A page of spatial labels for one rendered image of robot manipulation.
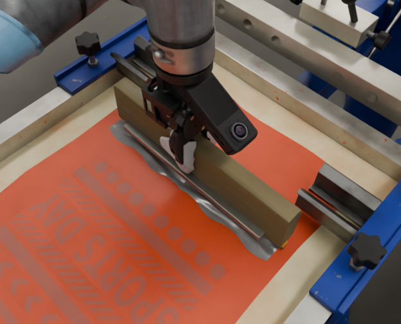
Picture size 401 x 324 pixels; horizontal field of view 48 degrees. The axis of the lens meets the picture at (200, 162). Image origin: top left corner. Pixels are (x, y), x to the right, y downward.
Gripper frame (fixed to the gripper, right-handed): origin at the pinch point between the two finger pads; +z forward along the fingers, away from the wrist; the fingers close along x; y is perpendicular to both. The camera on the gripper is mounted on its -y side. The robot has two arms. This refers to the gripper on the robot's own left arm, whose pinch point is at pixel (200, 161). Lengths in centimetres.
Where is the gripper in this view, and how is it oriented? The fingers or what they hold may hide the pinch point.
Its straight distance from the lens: 69.6
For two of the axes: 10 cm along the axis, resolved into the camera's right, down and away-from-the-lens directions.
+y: -7.3, -5.5, 4.1
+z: 0.2, 5.8, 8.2
